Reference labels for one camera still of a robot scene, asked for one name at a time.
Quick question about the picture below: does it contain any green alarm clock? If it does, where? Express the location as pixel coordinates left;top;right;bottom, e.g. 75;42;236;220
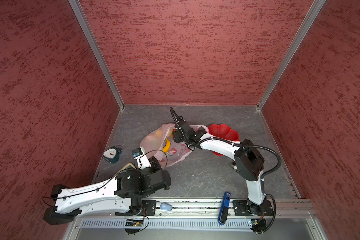
103;146;122;164

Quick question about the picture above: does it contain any right back corner aluminium profile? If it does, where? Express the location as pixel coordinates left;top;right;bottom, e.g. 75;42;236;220
257;0;326;112

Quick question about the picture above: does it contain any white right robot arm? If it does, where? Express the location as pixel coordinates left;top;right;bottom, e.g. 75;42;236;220
173;127;267;215

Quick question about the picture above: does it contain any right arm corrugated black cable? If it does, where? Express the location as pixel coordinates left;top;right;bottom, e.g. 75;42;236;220
169;107;282;235

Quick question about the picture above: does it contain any blue black handheld device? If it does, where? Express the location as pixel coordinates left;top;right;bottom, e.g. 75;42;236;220
218;192;231;225

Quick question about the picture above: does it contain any red flower-shaped plastic plate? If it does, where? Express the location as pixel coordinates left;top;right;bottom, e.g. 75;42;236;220
208;124;240;142

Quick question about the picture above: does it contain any yellow fake banana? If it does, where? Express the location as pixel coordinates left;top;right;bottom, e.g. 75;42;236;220
163;138;171;153

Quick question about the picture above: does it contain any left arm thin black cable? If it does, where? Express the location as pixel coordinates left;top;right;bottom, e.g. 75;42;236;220
41;149;169;208

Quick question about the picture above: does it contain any yellow calculator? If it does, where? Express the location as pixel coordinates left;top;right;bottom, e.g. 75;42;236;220
117;163;136;174

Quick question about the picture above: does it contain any corner aluminium profile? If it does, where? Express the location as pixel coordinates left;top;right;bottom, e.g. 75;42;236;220
257;0;326;112
69;0;125;111

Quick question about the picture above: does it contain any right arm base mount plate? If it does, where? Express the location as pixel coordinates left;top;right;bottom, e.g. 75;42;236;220
233;200;274;217

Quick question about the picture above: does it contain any front aluminium rail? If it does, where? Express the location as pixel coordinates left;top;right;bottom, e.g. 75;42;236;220
68;197;316;220

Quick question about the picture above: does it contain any small light blue object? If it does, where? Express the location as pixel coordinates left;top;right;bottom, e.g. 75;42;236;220
160;203;173;212

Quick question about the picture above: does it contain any pink plastic bag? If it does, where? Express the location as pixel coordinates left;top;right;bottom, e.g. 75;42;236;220
140;124;191;167

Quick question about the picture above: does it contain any left back corner aluminium profile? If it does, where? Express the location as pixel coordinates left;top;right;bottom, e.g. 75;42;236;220
69;0;125;111

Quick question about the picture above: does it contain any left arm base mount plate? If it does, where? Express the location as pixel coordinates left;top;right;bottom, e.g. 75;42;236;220
115;200;157;217

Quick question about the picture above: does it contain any orange fake fruit in bag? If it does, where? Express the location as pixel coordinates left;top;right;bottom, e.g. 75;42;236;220
155;130;163;139

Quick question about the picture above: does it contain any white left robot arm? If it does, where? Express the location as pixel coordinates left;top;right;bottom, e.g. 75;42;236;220
43;157;172;225

